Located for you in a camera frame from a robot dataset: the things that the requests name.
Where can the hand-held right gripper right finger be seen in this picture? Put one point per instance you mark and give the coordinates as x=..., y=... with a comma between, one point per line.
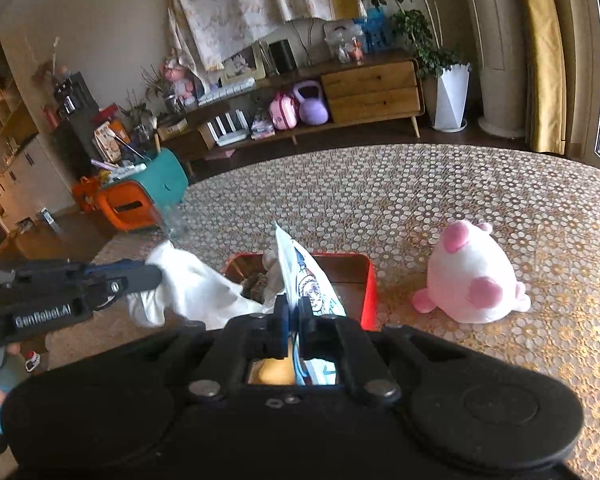
x=306, y=327

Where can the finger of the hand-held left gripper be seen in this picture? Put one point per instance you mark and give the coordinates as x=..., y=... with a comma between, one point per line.
x=122, y=266
x=140, y=280

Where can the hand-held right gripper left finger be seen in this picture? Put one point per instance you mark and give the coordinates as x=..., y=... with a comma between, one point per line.
x=281, y=327

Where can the blue printed plastic packet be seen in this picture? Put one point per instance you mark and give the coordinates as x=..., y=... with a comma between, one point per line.
x=305, y=280

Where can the red box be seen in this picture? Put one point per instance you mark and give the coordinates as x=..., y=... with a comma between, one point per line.
x=367, y=290

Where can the orange stool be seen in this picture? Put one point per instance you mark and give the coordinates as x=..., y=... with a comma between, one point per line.
x=125, y=205

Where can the clear glass cup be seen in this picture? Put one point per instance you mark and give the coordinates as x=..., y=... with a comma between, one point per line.
x=176, y=222

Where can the teal storage box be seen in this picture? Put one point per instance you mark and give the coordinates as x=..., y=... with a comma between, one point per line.
x=167, y=175

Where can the white cabinet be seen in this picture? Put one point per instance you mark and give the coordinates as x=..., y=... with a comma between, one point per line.
x=35, y=180

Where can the orange white toy box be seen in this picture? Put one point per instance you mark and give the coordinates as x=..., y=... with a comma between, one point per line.
x=111, y=142

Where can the dark low cabinet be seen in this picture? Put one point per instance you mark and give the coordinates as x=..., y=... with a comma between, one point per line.
x=75, y=135

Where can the cardboard box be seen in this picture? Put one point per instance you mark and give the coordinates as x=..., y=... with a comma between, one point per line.
x=172, y=128

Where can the red fire extinguisher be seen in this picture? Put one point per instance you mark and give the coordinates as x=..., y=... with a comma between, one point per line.
x=51, y=117

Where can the pink white plush toy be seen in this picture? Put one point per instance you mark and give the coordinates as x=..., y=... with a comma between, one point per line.
x=465, y=280

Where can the white router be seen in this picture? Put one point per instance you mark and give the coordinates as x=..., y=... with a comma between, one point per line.
x=230, y=132

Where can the black coffee machine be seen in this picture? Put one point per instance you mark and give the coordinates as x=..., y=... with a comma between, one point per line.
x=75, y=95

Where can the wooden shelf unit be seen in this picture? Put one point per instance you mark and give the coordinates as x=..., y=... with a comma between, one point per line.
x=5, y=110

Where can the stack of books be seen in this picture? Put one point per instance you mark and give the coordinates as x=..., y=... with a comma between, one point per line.
x=262, y=127

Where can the pink doll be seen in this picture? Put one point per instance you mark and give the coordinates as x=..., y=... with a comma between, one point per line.
x=177, y=77

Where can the white keyboard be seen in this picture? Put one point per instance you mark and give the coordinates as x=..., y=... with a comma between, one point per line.
x=227, y=94

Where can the pink toy case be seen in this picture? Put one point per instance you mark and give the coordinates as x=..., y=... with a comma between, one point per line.
x=284, y=112

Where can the purple kettlebell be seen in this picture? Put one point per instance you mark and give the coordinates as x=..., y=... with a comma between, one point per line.
x=312, y=107

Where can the wooden sideboard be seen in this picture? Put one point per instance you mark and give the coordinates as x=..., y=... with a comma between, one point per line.
x=375, y=90

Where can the black speaker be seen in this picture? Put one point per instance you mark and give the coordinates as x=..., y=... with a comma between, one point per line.
x=283, y=56

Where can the white planter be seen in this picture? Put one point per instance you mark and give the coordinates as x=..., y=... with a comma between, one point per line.
x=452, y=100

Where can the clear toy bag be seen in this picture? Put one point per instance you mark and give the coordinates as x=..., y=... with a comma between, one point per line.
x=342, y=40

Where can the green potted plant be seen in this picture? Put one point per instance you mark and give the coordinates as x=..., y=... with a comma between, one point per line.
x=420, y=30

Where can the beige column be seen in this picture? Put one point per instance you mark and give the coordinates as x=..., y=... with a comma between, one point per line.
x=500, y=35

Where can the yellow curtain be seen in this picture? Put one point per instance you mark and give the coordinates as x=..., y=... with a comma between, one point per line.
x=542, y=60

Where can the photo frame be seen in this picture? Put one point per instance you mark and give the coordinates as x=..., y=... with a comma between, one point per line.
x=241, y=65

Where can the printed wall cloth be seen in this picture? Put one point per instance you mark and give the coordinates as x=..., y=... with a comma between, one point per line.
x=240, y=5

